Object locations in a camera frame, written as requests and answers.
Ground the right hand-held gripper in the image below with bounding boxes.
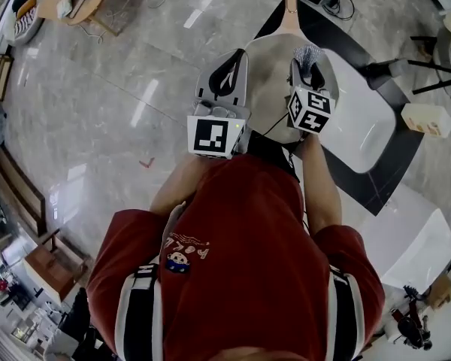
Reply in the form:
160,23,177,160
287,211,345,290
287,58,336,135

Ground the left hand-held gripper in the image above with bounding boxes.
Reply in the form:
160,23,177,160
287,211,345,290
186,49,253,160

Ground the silver wire scrubber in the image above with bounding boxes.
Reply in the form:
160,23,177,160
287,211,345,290
292,44,324,77

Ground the person's left forearm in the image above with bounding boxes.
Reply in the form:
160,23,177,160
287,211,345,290
149,151,221,217

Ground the person's right forearm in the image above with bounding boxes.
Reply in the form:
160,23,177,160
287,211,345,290
298,134,343,237

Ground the white sink basin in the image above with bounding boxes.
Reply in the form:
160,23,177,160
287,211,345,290
317,49,398,175

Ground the pale soap bottle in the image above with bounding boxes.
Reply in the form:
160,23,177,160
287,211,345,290
400,102,451,139

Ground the light wooden table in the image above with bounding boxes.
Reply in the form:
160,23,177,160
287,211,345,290
36,0,147,38

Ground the person's red shirt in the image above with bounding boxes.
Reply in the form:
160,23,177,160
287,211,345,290
86,154,386,361

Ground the white cabinet block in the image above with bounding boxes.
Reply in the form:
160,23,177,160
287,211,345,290
359,185,451,293

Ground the striped cushion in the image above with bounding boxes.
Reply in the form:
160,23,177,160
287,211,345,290
13,0,46,45

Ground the dark wooden bench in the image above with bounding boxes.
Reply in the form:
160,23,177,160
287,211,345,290
0,144,49,239

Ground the brown wooden cabinet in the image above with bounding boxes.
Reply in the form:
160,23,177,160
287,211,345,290
22,230,88,305

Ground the cardboard box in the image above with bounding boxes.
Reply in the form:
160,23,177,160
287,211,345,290
427,274,451,311

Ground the red and black device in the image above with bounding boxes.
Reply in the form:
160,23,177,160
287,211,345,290
389,284,434,351

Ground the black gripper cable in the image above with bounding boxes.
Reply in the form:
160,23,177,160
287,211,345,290
261,113,310,172

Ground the black frame chair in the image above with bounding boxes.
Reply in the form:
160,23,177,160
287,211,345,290
408,26,451,96

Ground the black and white shoulder strap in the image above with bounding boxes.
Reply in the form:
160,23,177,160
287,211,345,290
325,265,362,361
114,263,165,361

